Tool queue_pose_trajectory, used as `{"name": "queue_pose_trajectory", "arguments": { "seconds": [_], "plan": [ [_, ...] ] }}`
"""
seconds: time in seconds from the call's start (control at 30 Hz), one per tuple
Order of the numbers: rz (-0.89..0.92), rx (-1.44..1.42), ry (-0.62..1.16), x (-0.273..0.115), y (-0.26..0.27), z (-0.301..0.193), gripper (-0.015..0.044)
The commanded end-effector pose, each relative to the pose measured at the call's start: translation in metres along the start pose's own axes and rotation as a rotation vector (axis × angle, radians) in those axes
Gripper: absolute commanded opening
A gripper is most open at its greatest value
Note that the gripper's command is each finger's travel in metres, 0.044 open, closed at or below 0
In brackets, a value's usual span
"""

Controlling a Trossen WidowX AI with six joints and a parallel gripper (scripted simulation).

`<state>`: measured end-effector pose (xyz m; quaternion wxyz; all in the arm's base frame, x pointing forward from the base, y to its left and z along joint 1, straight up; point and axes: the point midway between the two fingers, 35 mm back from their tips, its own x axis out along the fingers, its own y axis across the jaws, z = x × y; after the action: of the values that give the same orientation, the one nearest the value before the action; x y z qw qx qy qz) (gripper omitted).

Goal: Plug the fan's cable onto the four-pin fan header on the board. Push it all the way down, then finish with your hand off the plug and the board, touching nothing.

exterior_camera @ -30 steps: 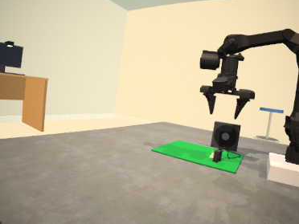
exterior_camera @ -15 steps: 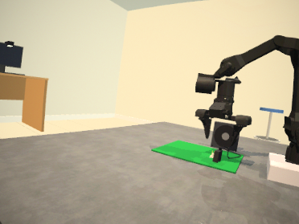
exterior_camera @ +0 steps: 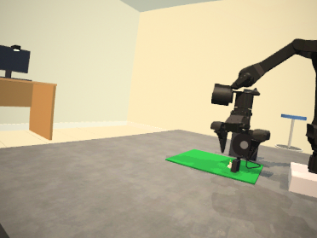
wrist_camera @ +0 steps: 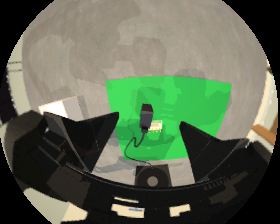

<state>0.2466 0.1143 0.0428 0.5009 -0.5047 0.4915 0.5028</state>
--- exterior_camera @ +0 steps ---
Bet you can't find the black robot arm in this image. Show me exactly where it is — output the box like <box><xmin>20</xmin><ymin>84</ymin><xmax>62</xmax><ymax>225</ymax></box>
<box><xmin>211</xmin><ymin>38</ymin><xmax>317</xmax><ymax>174</ymax></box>

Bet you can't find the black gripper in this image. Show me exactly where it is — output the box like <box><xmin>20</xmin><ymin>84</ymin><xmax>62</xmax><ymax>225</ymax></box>
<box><xmin>210</xmin><ymin>107</ymin><xmax>271</xmax><ymax>160</ymax></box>

